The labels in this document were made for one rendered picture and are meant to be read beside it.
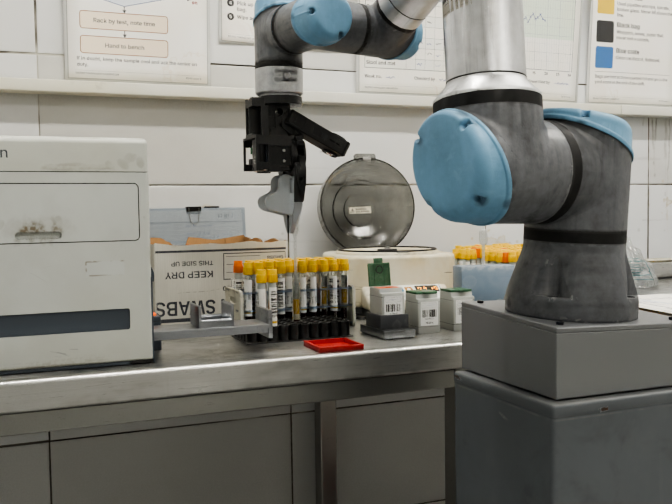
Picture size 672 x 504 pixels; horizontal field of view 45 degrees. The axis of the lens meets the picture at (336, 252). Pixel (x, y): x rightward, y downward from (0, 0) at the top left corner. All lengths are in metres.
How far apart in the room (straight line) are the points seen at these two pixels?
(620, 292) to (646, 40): 1.51
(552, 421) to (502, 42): 0.39
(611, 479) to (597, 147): 0.36
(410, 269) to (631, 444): 0.71
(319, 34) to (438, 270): 0.58
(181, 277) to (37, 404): 0.43
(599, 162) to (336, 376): 0.47
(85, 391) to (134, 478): 0.78
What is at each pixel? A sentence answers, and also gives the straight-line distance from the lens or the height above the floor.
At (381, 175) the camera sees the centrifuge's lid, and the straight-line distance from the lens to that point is 1.84.
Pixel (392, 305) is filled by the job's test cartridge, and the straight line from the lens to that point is 1.27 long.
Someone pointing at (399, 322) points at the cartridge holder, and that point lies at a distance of 1.28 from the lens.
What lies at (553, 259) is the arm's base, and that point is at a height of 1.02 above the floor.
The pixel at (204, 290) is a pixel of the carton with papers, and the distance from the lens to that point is 1.42.
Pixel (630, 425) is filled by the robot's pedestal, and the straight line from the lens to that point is 0.94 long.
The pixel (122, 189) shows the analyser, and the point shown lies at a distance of 1.09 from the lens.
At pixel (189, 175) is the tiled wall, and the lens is 1.76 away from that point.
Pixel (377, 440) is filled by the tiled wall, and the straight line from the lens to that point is 1.98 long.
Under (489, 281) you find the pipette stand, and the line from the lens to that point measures 1.43.
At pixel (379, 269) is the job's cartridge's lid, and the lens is 1.31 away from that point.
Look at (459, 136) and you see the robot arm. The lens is 0.82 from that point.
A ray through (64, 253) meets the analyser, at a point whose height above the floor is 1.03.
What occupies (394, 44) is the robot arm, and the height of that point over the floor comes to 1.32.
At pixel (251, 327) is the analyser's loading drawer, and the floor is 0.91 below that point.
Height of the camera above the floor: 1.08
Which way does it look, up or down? 3 degrees down
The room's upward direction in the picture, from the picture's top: 1 degrees counter-clockwise
